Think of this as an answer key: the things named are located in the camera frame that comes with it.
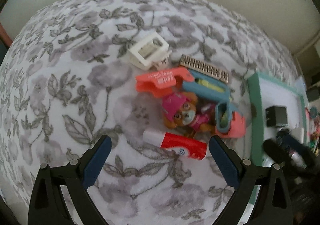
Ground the pink blue case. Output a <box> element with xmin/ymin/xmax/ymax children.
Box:
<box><xmin>215</xmin><ymin>102</ymin><xmax>246</xmax><ymax>139</ymax></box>

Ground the black power adapter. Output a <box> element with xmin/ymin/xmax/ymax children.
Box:
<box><xmin>265</xmin><ymin>106</ymin><xmax>288</xmax><ymax>127</ymax></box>

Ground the blue case yellow insert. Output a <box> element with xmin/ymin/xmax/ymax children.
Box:
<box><xmin>182</xmin><ymin>69</ymin><xmax>231</xmax><ymax>102</ymax></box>

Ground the red white tube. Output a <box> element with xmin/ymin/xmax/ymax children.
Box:
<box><xmin>143</xmin><ymin>129</ymin><xmax>207</xmax><ymax>160</ymax></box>

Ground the orange plastic clip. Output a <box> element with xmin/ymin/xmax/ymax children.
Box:
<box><xmin>136</xmin><ymin>67</ymin><xmax>195</xmax><ymax>98</ymax></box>

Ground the white plastic socket frame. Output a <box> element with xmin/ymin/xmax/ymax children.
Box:
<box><xmin>128</xmin><ymin>32</ymin><xmax>171</xmax><ymax>71</ymax></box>

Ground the paw patrol dog toy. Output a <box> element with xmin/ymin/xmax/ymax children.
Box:
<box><xmin>161</xmin><ymin>92</ymin><xmax>215</xmax><ymax>138</ymax></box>

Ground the greek key pattern lighter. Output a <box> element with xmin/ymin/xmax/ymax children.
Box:
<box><xmin>180</xmin><ymin>55</ymin><xmax>229</xmax><ymax>84</ymax></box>

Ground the floral grey white blanket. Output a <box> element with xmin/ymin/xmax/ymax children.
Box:
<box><xmin>1</xmin><ymin>0</ymin><xmax>297</xmax><ymax>224</ymax></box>

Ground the colourful toy pile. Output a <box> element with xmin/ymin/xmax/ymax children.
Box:
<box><xmin>306</xmin><ymin>106</ymin><xmax>319</xmax><ymax>152</ymax></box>

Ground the pink rolled mat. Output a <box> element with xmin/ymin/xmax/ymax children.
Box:
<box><xmin>0</xmin><ymin>24</ymin><xmax>12</xmax><ymax>47</ymax></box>

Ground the teal white tray box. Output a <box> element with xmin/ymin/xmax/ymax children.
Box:
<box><xmin>247</xmin><ymin>72</ymin><xmax>310</xmax><ymax>165</ymax></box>

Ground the black adapter on shelf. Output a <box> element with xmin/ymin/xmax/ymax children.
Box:
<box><xmin>306</xmin><ymin>86</ymin><xmax>320</xmax><ymax>102</ymax></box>

